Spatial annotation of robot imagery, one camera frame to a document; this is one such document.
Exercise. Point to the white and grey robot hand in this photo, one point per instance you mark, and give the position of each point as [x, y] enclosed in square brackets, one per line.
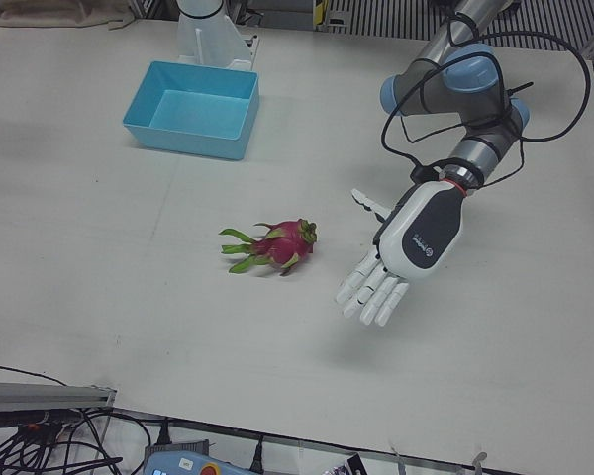
[418, 232]

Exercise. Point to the beige cloth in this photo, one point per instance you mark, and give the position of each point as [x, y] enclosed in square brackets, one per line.
[54, 12]

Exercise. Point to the yellow and black striped post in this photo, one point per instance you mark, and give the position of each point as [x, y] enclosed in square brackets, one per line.
[321, 11]

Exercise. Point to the ribbed metal grille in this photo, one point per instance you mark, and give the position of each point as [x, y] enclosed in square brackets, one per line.
[549, 25]

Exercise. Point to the blue teach pendant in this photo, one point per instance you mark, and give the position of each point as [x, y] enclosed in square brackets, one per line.
[178, 462]

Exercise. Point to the aluminium profile rail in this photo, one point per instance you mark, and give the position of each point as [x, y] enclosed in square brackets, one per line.
[39, 393]

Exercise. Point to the pink dragon fruit green scales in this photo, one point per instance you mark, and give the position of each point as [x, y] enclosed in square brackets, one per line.
[282, 245]

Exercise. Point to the black power strip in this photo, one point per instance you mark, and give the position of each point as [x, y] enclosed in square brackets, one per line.
[10, 419]

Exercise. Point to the light blue plastic bin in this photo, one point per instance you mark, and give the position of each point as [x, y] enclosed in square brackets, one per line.
[193, 138]

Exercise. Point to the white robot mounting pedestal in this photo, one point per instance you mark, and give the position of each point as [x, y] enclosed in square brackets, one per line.
[208, 39]

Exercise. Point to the printed black and white card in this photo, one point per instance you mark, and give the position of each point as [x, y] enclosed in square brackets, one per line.
[349, 466]

